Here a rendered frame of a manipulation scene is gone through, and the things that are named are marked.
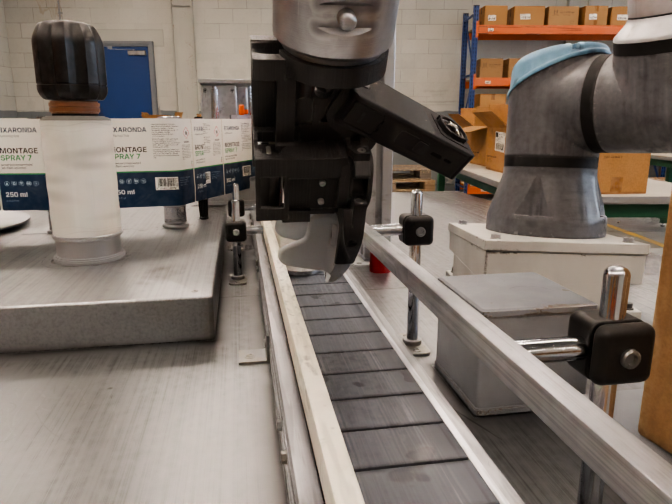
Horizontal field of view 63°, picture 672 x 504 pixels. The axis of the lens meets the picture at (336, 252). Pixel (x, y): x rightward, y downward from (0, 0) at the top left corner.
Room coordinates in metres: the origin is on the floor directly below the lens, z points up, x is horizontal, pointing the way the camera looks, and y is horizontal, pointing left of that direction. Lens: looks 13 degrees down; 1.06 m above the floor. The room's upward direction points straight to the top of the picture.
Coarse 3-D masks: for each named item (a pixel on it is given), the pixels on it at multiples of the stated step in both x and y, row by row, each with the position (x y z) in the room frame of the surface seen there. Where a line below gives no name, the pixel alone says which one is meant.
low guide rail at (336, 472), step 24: (288, 288) 0.47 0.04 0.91; (288, 312) 0.41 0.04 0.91; (288, 336) 0.39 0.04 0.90; (312, 360) 0.32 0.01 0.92; (312, 384) 0.29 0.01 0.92; (312, 408) 0.26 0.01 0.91; (312, 432) 0.25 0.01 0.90; (336, 432) 0.24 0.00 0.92; (336, 456) 0.22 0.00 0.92; (336, 480) 0.20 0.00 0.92
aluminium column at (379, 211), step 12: (384, 156) 0.90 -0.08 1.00; (384, 168) 0.90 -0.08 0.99; (384, 180) 0.90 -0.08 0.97; (372, 192) 0.89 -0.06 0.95; (384, 192) 0.90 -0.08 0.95; (372, 204) 0.89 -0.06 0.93; (384, 204) 0.90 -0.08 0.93; (372, 216) 0.89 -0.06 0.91; (384, 216) 0.90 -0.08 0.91; (360, 252) 0.92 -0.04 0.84
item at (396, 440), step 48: (336, 288) 0.59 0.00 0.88; (336, 336) 0.45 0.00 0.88; (384, 336) 0.45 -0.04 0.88; (336, 384) 0.36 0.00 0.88; (384, 384) 0.36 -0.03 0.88; (384, 432) 0.30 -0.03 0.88; (432, 432) 0.30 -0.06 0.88; (384, 480) 0.25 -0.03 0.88; (432, 480) 0.25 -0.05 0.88; (480, 480) 0.25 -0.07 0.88
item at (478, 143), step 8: (464, 128) 3.72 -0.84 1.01; (472, 128) 3.59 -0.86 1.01; (480, 128) 3.47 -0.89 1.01; (472, 136) 3.77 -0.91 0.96; (480, 136) 3.63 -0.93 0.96; (472, 144) 3.76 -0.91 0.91; (480, 144) 3.62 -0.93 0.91; (480, 152) 3.61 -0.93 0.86; (472, 160) 3.74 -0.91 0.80; (480, 160) 3.61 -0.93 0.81
